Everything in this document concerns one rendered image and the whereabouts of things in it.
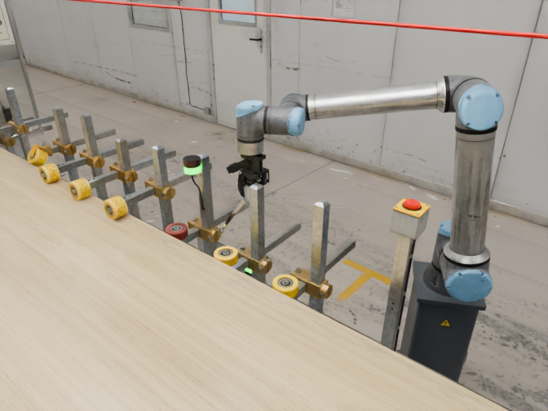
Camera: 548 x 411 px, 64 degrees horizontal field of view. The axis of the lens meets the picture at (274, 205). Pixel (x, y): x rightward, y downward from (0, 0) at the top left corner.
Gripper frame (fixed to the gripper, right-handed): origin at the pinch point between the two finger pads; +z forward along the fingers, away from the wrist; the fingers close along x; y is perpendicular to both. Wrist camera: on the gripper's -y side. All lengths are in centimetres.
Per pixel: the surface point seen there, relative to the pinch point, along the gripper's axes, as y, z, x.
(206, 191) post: -12.0, -4.0, -8.7
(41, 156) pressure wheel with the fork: -114, 5, -21
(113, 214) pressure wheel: -40, 6, -31
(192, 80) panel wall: -332, 51, 267
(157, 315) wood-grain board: 13, 9, -53
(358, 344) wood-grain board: 61, 9, -27
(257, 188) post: 12.7, -13.0, -9.2
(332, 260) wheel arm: 33.5, 14.1, 5.4
